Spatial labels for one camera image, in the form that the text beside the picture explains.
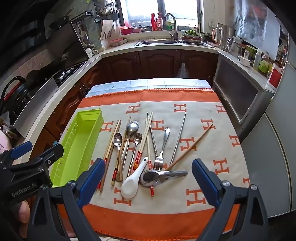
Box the light wooden chopstick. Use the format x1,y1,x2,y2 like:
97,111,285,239
117,148,124,182

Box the plain brown wooden chopstick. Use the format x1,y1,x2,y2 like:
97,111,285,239
165,123,213,171

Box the white kitchen countertop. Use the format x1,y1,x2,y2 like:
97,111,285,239
20,39,222,167

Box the grey refrigerator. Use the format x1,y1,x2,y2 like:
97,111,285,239
240,61,296,218

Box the white ceramic spoon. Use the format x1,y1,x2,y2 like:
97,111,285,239
121,157,149,200

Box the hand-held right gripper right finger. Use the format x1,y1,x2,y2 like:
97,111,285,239
191,158,270,241

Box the clear plastic bottle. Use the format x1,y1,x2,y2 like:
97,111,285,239
253,49,262,71

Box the steel kitchen sink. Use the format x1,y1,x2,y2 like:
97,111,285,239
134,39,183,46

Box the steel kitchen faucet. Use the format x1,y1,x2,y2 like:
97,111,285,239
163,13,178,42

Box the wall dish rack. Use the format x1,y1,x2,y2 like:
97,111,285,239
94,0,121,22

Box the colander with green vegetables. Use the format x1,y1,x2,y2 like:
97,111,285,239
181,29,204,44

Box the metal spoon with round bowl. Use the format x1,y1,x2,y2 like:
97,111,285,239
120,121,139,168

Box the steel splash guard plate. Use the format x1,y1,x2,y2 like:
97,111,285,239
13,77,58,132

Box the white plastic bag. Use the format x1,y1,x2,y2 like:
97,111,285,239
174,62,189,78

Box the white cup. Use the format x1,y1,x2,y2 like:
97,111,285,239
238,56,251,67

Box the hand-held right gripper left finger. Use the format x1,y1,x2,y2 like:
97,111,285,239
28,158,105,241

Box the black range hood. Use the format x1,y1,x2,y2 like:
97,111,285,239
45,11,90,70

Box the gas stove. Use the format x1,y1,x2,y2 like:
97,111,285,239
54,67,75,82

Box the pink garment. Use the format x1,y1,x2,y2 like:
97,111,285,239
0,130,12,153

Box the pale cutting board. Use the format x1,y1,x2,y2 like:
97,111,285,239
100,20,114,41

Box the black and red cooker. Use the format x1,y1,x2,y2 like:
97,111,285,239
0,76,27,114

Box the green plastic utensil tray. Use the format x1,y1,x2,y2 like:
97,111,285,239
50,108,104,188

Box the steel cabinet with glass door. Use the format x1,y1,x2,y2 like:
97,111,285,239
213,50,275,130

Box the yellow oil bottle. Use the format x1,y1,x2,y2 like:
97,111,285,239
258,54,272,75

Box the pale chopstick with red stripes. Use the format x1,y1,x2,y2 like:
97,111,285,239
136,112,154,163
145,119,154,197
132,111,152,173

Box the pink-lidded food container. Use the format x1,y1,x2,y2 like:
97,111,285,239
110,38,127,47

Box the white electric kettle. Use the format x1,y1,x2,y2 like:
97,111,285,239
212,23,228,44

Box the small metal spoon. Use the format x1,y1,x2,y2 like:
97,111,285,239
113,133,123,167
126,133,143,178

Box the metal fork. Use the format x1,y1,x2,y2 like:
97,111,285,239
154,127,171,171

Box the red and white box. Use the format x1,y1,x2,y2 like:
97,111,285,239
268,62,284,90

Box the dark wooden base cabinets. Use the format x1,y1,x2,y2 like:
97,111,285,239
30,50,219,160

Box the person's left hand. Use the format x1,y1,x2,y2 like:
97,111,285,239
19,200,30,224

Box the light blue table cover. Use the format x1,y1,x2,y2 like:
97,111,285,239
87,79,213,95

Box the glass jug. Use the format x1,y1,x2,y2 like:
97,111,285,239
228,36,243,57

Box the hanging clear plastic bags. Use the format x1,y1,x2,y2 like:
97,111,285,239
233,0,281,61

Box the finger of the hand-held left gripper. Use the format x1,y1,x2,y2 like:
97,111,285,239
0,141,33,164
2,143,64,173

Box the kitchen window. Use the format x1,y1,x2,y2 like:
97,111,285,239
120,0,204,26

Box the orange patterned blanket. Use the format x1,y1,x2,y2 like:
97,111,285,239
55,89,251,240

